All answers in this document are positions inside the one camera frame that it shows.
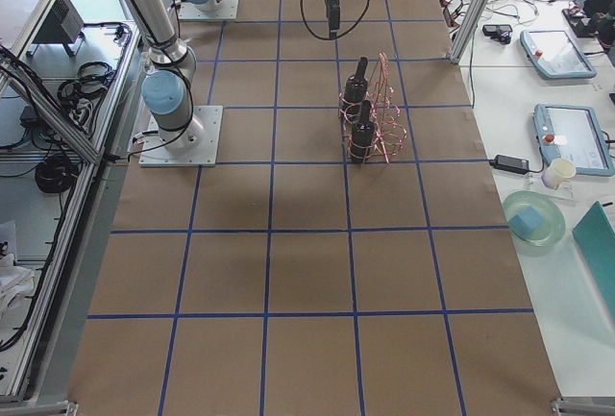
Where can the blue teach pendant far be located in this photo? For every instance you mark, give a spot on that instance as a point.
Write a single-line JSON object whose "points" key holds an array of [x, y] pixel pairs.
{"points": [[556, 55]]}

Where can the blue teach pendant near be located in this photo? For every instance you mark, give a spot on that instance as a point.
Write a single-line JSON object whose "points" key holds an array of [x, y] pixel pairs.
{"points": [[572, 133]]}

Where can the aluminium frame post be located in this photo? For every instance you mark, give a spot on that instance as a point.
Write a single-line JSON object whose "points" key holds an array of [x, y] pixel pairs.
{"points": [[466, 30]]}

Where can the copper wire wine basket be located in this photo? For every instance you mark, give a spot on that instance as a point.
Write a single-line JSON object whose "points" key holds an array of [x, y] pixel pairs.
{"points": [[390, 134]]}

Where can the dark wine bottle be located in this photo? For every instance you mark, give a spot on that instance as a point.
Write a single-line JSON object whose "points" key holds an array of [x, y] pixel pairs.
{"points": [[355, 90], [362, 133]]}

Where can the dark wine bottle near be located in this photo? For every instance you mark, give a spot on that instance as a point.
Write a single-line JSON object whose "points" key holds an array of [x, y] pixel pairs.
{"points": [[362, 133]]}

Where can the teal board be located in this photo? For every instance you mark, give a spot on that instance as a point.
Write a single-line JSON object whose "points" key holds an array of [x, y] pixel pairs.
{"points": [[594, 236]]}

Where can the blue teach pendant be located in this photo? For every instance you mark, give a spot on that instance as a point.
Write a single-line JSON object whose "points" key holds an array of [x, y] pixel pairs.
{"points": [[556, 55], [572, 133]]}

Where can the grey control box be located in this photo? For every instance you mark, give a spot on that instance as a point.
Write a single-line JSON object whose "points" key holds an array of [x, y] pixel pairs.
{"points": [[62, 25]]}

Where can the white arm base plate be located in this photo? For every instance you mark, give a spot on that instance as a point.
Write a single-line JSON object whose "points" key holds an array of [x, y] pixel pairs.
{"points": [[197, 146], [227, 12]]}

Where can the white paper cup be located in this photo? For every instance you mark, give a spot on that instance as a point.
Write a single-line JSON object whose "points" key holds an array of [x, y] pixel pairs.
{"points": [[558, 172]]}

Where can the black power adapter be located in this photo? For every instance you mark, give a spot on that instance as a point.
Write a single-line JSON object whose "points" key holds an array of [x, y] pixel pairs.
{"points": [[510, 164]]}

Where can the dark wine bottle far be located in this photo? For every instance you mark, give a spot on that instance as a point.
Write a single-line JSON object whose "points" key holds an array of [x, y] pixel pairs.
{"points": [[355, 90]]}

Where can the blue foam block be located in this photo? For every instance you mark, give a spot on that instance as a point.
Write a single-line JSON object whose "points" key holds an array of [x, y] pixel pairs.
{"points": [[525, 221]]}

